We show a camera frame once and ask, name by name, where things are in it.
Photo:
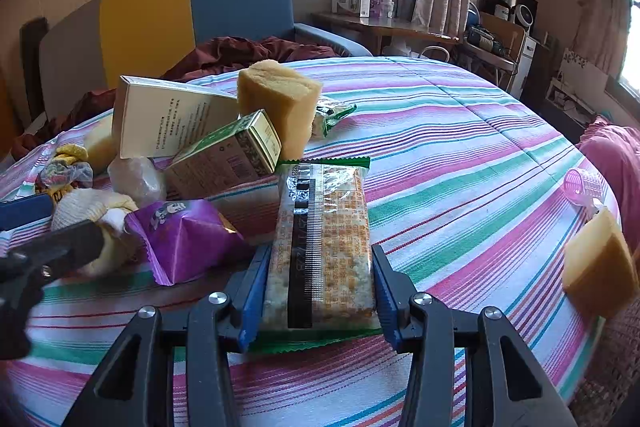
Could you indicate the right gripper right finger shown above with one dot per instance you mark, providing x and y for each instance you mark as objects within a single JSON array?
[{"x": 504, "y": 383}]

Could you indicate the wooden desk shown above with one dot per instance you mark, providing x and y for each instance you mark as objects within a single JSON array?
[{"x": 379, "y": 33}]

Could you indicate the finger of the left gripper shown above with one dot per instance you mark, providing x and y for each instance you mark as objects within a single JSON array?
[
  {"x": 22, "y": 211},
  {"x": 29, "y": 267}
]

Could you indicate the cream yellow plush toy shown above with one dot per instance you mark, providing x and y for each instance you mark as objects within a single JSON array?
[{"x": 107, "y": 210}]

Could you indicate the green white snack wrapper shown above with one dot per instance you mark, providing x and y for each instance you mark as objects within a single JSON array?
[{"x": 329, "y": 113}]

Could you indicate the yellow candy toy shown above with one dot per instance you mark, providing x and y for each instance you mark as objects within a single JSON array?
[{"x": 68, "y": 169}]

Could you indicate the clear plastic bundle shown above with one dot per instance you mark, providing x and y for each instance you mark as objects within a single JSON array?
[{"x": 139, "y": 179}]

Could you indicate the green medicine box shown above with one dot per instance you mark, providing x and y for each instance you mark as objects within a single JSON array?
[{"x": 241, "y": 152}]

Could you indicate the yellow sponge behind boxes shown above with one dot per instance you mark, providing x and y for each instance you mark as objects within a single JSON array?
[{"x": 100, "y": 145}]

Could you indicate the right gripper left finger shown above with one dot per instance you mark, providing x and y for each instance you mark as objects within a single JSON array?
[{"x": 132, "y": 386}]

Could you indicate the dark red blanket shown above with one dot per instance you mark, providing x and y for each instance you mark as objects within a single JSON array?
[{"x": 218, "y": 55}]

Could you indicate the purple snack bag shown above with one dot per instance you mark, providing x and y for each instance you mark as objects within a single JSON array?
[{"x": 183, "y": 239}]

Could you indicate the large yellow sponge block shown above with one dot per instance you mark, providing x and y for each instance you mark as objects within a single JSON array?
[{"x": 288, "y": 98}]

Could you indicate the grey yellow blue headboard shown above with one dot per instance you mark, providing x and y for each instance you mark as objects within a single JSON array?
[{"x": 93, "y": 46}]

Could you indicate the striped bed sheet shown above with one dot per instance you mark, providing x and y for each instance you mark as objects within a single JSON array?
[{"x": 465, "y": 196}]

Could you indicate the yellow sponge at bed edge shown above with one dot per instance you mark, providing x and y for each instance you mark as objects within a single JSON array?
[{"x": 599, "y": 276}]

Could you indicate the cracker packet green edges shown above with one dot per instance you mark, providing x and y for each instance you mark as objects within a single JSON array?
[{"x": 319, "y": 287}]

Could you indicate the cluttered side shelf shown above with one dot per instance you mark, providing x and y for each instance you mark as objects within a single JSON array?
[{"x": 502, "y": 38}]

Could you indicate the white cardboard box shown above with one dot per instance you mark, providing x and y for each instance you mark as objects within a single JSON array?
[{"x": 158, "y": 118}]

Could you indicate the pink quilt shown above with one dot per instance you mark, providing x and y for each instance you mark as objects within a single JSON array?
[{"x": 614, "y": 151}]

